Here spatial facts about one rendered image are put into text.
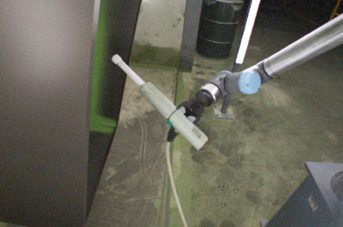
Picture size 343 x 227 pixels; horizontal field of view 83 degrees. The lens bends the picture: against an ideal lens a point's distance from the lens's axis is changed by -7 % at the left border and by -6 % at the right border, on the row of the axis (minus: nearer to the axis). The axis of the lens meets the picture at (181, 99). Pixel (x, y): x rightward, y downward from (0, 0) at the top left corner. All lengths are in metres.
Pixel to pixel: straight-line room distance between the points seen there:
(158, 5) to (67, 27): 2.23
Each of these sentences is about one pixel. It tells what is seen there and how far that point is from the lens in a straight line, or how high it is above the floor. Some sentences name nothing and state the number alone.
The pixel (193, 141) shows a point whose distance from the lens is 0.72.
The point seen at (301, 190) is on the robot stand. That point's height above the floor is 0.51.
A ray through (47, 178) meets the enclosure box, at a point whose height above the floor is 0.85.
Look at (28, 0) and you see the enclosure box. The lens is 0.37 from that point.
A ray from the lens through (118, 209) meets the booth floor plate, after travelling 1.47.
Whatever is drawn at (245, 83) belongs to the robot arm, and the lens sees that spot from 0.83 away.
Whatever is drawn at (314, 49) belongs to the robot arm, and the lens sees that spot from 0.85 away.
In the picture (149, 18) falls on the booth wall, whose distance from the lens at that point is 2.60.
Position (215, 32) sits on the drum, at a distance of 3.15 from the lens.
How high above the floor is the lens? 1.36
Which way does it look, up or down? 36 degrees down
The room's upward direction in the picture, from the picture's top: 7 degrees clockwise
